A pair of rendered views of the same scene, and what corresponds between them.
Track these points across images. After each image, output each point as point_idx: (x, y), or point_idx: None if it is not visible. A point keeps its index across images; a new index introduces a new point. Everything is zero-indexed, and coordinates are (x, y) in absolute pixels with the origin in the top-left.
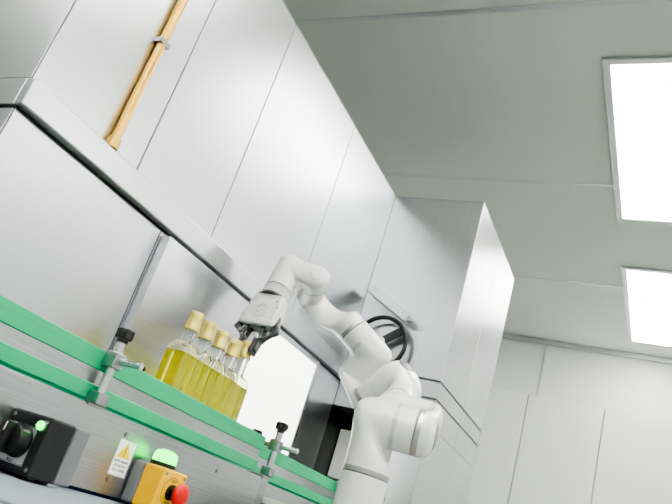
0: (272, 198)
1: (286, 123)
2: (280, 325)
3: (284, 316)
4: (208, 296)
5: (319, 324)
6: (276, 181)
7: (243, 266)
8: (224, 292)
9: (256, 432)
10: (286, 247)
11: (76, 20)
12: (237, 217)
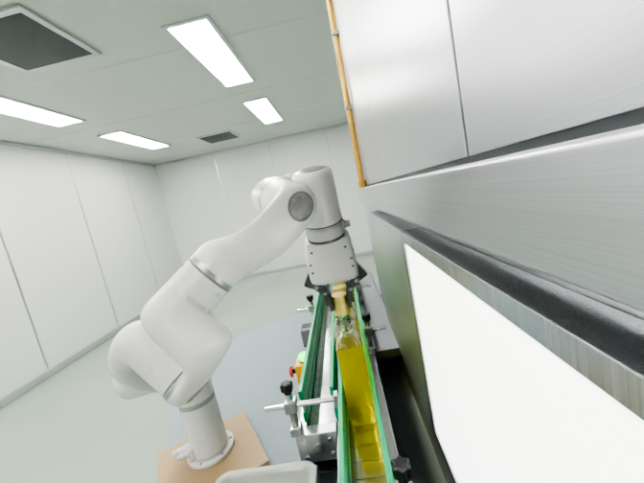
0: (373, 34)
1: None
2: (309, 272)
3: (307, 259)
4: (381, 242)
5: (271, 261)
6: (367, 5)
7: (394, 172)
8: (382, 230)
9: (300, 379)
10: (400, 41)
11: None
12: (378, 128)
